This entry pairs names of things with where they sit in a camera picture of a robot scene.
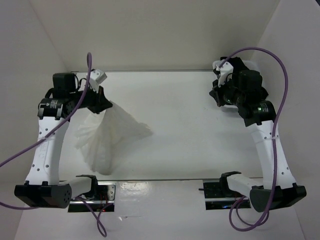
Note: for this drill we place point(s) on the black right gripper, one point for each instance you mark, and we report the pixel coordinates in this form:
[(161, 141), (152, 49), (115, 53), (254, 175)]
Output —
[(231, 82)]

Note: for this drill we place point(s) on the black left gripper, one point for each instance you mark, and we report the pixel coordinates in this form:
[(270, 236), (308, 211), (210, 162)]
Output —
[(101, 103)]

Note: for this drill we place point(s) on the white pleated skirt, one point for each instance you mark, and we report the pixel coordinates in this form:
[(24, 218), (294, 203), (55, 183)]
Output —
[(101, 136)]

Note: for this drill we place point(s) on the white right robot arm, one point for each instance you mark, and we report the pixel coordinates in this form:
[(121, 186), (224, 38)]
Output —
[(278, 183)]

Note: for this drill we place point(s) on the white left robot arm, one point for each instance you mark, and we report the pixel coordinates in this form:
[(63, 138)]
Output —
[(42, 187)]

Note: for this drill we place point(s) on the black skirt in basket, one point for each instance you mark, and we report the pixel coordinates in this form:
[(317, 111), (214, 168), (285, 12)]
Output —
[(245, 81)]

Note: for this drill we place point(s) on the white perforated plastic basket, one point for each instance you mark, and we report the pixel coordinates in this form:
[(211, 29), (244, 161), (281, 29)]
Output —
[(251, 65)]

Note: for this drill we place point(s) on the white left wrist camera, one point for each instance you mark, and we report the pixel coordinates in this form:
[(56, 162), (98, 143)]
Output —
[(96, 78)]

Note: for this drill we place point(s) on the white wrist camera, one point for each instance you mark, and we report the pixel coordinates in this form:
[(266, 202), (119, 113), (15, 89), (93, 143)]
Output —
[(221, 72), (96, 78)]

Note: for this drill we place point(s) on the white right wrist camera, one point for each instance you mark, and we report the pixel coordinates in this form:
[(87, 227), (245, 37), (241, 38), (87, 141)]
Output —
[(221, 72)]

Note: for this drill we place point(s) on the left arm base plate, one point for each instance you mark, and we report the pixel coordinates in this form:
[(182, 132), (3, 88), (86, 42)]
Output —
[(103, 199)]

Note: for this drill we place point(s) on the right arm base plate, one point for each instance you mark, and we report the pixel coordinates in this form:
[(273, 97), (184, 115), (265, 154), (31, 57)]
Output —
[(215, 198)]

